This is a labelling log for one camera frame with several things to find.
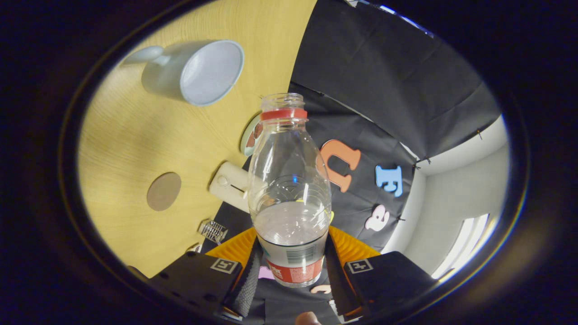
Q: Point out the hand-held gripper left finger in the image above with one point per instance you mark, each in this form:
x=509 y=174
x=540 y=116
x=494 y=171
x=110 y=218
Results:
x=248 y=286

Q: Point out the pale green plate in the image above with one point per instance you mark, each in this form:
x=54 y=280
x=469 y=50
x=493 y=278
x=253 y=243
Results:
x=244 y=140

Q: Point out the clear plastic juice bottle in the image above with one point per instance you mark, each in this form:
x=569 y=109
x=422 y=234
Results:
x=291 y=253

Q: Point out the round brown coaster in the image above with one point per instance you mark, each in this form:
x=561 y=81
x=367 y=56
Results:
x=164 y=192

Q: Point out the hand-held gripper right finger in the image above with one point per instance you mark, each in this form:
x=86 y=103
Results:
x=336 y=286

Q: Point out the wooden table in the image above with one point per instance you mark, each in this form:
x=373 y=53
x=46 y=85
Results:
x=135 y=140

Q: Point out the white cup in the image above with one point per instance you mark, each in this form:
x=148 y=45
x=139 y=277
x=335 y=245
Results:
x=167 y=76

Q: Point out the white toaster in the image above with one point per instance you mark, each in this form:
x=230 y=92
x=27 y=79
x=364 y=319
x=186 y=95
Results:
x=230 y=187

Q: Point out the brown sausage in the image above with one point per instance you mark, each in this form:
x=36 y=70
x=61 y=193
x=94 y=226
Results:
x=257 y=133

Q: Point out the large ceiling light panel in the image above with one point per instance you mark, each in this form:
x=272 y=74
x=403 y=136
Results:
x=465 y=246

